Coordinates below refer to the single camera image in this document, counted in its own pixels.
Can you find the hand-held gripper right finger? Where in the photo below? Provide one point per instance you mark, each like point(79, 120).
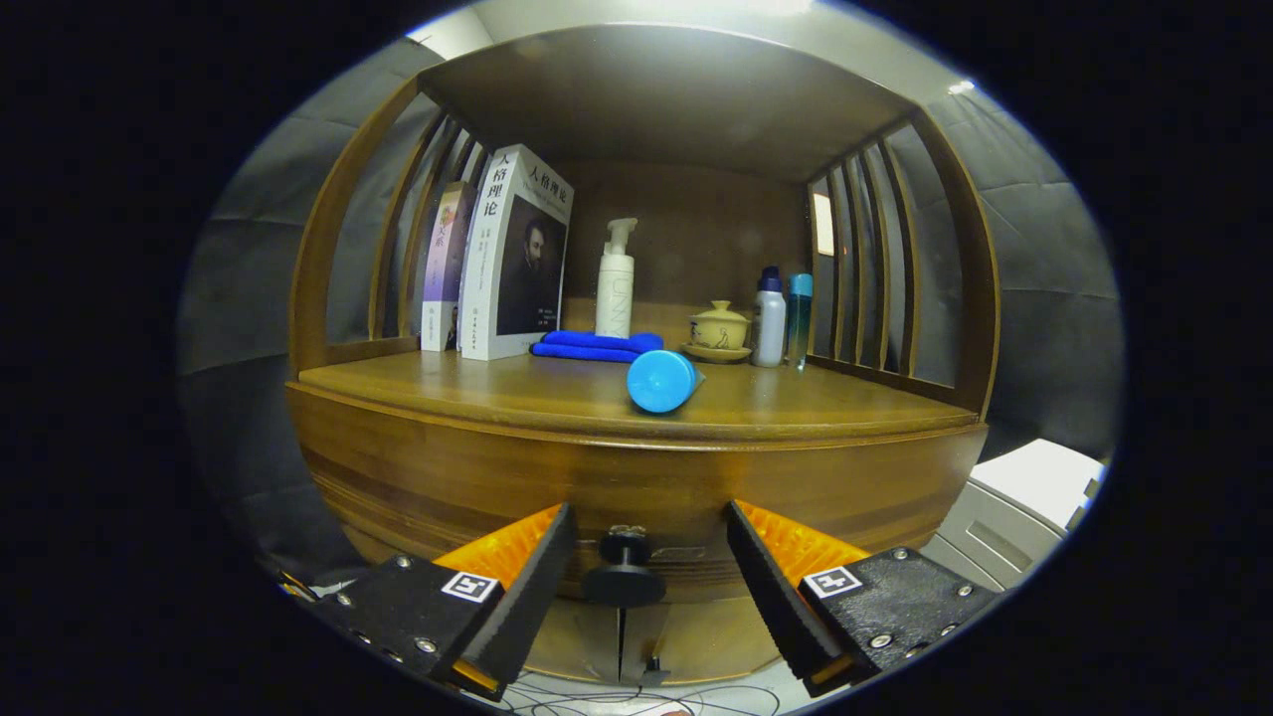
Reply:
point(771, 597)

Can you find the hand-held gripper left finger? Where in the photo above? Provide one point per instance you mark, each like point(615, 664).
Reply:
point(527, 597)

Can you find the wooden drawer with black knob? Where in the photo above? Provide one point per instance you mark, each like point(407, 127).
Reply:
point(448, 477)

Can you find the blue cosmetic tube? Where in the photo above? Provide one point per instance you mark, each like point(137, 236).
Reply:
point(661, 381)

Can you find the wooden countertop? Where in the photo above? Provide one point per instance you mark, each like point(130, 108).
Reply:
point(816, 408)

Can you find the white drawer cabinet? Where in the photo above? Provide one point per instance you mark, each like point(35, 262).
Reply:
point(1034, 477)

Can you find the wooden cabinet with slatted sides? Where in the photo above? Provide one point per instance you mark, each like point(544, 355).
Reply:
point(666, 89)

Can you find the yellow saucer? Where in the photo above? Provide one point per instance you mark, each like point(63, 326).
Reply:
point(716, 354)

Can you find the blue folded cloth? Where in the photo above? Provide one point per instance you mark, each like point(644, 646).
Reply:
point(587, 346)

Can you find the white bottle with blue cap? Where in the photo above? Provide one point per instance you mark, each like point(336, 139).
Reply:
point(769, 328)

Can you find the yellow lidded teacup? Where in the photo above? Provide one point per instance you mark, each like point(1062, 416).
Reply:
point(719, 328)

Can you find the teal clear bottle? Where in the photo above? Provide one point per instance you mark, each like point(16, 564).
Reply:
point(800, 323)

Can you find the white pump bottle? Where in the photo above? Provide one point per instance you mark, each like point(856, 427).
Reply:
point(615, 303)

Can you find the white book with portrait cover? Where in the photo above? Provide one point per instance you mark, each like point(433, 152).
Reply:
point(487, 268)

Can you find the purple book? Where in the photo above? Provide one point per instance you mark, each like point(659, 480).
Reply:
point(443, 268)

